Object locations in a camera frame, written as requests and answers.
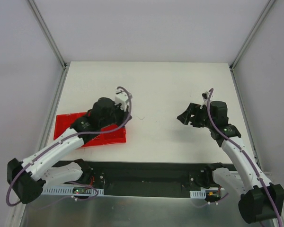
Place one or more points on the red plastic tray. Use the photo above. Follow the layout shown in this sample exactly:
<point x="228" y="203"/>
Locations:
<point x="63" y="121"/>

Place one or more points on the left aluminium frame post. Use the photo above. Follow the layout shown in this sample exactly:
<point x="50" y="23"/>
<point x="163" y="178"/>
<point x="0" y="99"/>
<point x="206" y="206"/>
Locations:
<point x="45" y="30"/>

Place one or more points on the white cable duct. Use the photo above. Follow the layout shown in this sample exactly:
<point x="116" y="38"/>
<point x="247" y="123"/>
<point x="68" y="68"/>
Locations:
<point x="72" y="190"/>
<point x="205" y="193"/>

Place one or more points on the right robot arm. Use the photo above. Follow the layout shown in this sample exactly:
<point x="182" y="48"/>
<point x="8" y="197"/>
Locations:
<point x="257" y="197"/>

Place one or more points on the right white cable duct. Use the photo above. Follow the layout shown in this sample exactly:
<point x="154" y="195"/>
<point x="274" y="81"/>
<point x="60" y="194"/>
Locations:
<point x="205" y="193"/>

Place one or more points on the aluminium frame post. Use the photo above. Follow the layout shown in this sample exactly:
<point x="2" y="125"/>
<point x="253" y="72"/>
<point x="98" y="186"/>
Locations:
<point x="45" y="30"/>
<point x="258" y="23"/>

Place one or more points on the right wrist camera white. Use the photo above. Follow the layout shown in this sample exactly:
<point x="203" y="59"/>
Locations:
<point x="207" y="97"/>

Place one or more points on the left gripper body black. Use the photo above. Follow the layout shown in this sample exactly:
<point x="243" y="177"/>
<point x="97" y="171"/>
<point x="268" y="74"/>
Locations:
<point x="122" y="113"/>

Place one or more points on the left white cable duct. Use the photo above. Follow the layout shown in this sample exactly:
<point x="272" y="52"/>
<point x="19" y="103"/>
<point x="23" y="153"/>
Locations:
<point x="72" y="190"/>

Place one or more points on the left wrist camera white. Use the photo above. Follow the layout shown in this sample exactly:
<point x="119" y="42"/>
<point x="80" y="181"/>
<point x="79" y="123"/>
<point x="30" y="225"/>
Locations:
<point x="122" y="98"/>

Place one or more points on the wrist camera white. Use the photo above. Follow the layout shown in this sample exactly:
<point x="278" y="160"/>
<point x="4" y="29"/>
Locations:
<point x="122" y="98"/>
<point x="207" y="97"/>

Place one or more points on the right aluminium frame post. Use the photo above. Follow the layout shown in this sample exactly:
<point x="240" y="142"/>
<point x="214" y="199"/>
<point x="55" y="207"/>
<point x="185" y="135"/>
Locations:
<point x="258" y="23"/>

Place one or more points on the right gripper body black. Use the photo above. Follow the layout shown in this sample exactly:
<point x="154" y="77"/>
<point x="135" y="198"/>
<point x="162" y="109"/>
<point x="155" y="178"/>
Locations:
<point x="195" y="116"/>

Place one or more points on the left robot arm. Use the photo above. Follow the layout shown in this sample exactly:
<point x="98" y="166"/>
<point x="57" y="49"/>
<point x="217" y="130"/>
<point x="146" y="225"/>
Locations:
<point x="31" y="176"/>

